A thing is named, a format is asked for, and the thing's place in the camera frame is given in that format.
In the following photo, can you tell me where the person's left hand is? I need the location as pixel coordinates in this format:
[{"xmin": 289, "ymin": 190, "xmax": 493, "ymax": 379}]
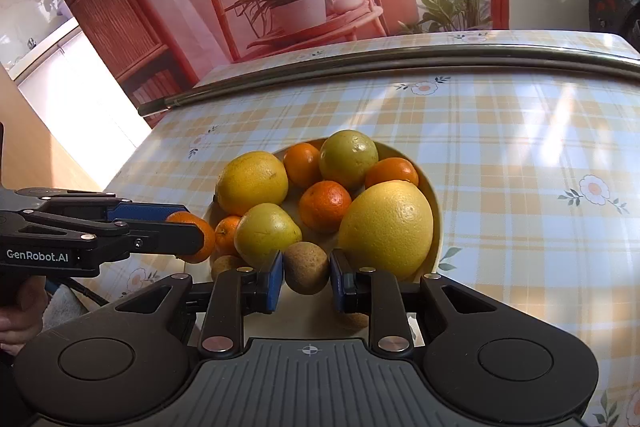
[{"xmin": 0, "ymin": 277, "xmax": 49, "ymax": 355}]

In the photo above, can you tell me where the yellow lemon small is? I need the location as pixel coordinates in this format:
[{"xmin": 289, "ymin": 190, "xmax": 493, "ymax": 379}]
[{"xmin": 234, "ymin": 202, "xmax": 303, "ymax": 268}]

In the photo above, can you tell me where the large yellow grapefruit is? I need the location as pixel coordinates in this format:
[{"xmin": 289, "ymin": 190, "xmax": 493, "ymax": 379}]
[{"xmin": 336, "ymin": 181, "xmax": 435, "ymax": 281}]

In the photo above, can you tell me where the orange tangerine front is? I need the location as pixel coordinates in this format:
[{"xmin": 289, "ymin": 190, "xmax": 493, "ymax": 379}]
[{"xmin": 298, "ymin": 180, "xmax": 352, "ymax": 234}]

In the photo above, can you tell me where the green yellow apple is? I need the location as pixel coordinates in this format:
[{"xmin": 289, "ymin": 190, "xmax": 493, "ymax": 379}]
[{"xmin": 319, "ymin": 130, "xmax": 378, "ymax": 192}]

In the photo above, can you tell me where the steel telescopic pole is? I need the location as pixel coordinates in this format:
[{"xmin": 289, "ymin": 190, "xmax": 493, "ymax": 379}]
[{"xmin": 138, "ymin": 43, "xmax": 639, "ymax": 117}]

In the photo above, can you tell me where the plaid floral tablecloth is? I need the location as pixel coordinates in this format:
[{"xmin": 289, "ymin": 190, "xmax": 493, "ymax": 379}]
[{"xmin": 84, "ymin": 29, "xmax": 640, "ymax": 427}]

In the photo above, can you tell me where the cream fruit plate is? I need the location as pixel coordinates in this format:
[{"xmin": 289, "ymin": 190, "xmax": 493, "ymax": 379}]
[{"xmin": 207, "ymin": 131, "xmax": 442, "ymax": 338}]

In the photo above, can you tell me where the orange tangerine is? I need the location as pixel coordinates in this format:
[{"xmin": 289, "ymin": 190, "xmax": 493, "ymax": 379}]
[
  {"xmin": 364, "ymin": 157, "xmax": 419, "ymax": 188},
  {"xmin": 215, "ymin": 216, "xmax": 241, "ymax": 257},
  {"xmin": 165, "ymin": 210, "xmax": 217, "ymax": 265},
  {"xmin": 283, "ymin": 142, "xmax": 321, "ymax": 190},
  {"xmin": 298, "ymin": 180, "xmax": 352, "ymax": 234}
]

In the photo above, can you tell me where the brown longan fruit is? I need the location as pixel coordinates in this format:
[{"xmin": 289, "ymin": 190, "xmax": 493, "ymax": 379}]
[
  {"xmin": 336, "ymin": 312, "xmax": 369, "ymax": 332},
  {"xmin": 283, "ymin": 242, "xmax": 329, "ymax": 295},
  {"xmin": 209, "ymin": 256, "xmax": 244, "ymax": 281}
]

